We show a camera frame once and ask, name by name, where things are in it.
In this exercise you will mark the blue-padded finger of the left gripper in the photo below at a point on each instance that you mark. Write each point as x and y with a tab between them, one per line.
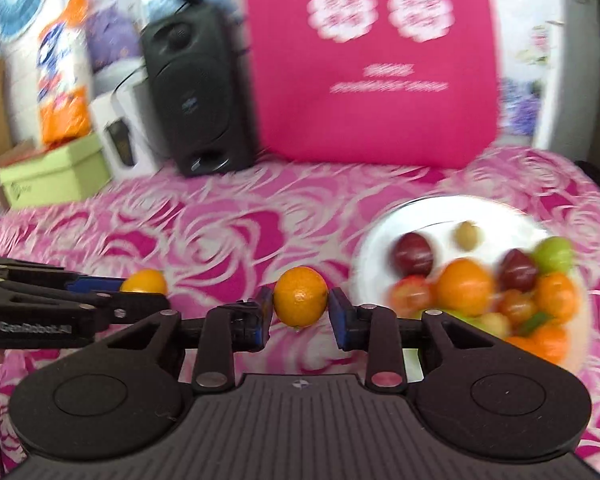
32	277

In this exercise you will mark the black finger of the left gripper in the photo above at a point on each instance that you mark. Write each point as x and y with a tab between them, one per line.
37	317

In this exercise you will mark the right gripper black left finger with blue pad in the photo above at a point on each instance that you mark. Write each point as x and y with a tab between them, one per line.
242	326

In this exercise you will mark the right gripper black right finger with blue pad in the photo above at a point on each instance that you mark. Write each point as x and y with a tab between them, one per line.
376	331

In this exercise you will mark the small orange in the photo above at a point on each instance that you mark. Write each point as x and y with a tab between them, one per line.
300	297
147	281

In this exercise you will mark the dark red plum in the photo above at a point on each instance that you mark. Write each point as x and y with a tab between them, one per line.
412	254

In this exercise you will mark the small red plum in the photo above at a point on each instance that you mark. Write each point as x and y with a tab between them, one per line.
517	271

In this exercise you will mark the green apple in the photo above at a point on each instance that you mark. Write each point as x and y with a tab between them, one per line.
554	254

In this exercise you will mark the reddish plum in plate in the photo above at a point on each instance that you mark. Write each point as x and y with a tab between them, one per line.
410	296

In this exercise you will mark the pink rose tablecloth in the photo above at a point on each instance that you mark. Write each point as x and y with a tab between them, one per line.
217	239

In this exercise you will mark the top orange in plate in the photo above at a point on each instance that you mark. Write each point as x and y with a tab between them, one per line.
466	286

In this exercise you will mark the orange in plate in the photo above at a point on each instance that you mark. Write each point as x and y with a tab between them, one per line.
523	343
466	286

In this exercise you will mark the large green fruit in plate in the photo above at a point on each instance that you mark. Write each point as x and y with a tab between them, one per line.
471	320

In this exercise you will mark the light green box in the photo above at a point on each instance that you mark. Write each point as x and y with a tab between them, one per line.
71	173

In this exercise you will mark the small pale yellow fruit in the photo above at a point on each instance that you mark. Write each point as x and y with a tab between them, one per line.
496	324

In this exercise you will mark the small red-green fruit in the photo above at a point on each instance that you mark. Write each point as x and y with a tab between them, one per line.
516	306

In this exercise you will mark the white porcelain plate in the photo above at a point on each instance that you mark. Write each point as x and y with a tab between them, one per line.
485	262

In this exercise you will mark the front orange in plate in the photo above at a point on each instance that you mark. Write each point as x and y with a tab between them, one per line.
523	343

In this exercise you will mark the orange with leaf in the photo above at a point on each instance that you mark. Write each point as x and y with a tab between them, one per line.
550	336

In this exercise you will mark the far right orange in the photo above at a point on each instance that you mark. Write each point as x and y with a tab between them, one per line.
556	295

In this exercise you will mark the white box with cup picture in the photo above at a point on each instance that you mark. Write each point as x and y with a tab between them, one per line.
127	126

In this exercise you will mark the orange white snack bag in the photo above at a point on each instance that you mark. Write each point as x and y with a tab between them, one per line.
64	76

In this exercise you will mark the magenta fabric bag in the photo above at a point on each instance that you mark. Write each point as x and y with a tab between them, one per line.
399	82

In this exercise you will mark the bedding picture package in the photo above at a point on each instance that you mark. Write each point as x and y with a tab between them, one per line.
113	41

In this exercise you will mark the black speaker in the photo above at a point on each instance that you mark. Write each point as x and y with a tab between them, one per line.
195	85

